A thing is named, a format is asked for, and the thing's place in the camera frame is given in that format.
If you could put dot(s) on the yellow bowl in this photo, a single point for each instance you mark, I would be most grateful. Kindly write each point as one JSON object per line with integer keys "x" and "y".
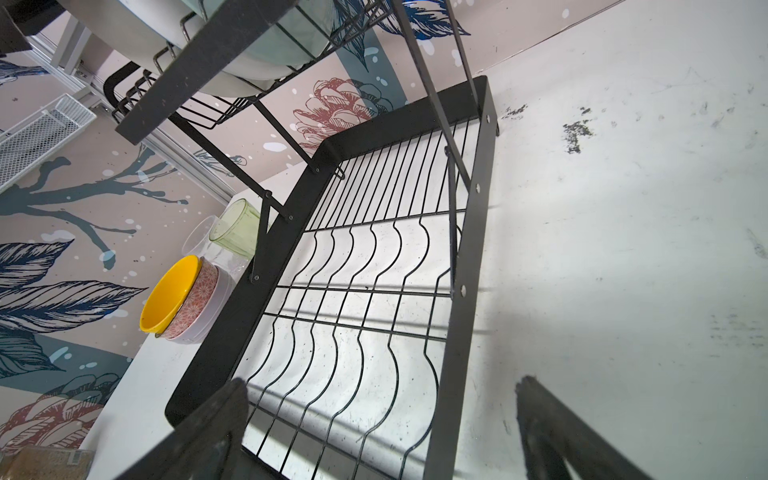
{"x": 169, "y": 294}

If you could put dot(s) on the white plate blue rim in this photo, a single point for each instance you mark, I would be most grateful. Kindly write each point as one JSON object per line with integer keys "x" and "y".
{"x": 152, "y": 33}

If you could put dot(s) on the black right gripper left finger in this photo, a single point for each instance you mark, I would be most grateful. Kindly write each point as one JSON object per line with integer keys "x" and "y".
{"x": 205, "y": 445}

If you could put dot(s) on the lilac ceramic bowl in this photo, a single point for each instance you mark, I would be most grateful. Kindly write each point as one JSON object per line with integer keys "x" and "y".
{"x": 198, "y": 329}

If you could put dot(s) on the spice jar silver lid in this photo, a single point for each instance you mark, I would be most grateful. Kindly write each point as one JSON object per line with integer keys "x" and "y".
{"x": 47, "y": 463}

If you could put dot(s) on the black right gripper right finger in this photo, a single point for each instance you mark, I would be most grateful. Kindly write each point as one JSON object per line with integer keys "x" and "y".
{"x": 556, "y": 442}

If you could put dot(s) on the white wire mesh shelf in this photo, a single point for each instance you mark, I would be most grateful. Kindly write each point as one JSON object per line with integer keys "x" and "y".
{"x": 40, "y": 135}

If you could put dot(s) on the green glass tumbler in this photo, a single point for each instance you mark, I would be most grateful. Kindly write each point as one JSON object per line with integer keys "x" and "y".
{"x": 237, "y": 229}

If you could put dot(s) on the black two-tier dish rack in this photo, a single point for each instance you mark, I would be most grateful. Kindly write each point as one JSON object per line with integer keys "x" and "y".
{"x": 352, "y": 324}

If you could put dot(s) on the red patterned bowl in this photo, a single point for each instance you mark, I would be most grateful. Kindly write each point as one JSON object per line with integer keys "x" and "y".
{"x": 197, "y": 299}

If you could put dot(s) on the pale green plate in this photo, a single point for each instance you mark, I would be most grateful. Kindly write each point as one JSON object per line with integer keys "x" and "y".
{"x": 300, "y": 35}

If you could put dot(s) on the clear glass tumbler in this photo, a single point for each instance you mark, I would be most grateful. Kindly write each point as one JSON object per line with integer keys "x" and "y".
{"x": 199, "y": 244}

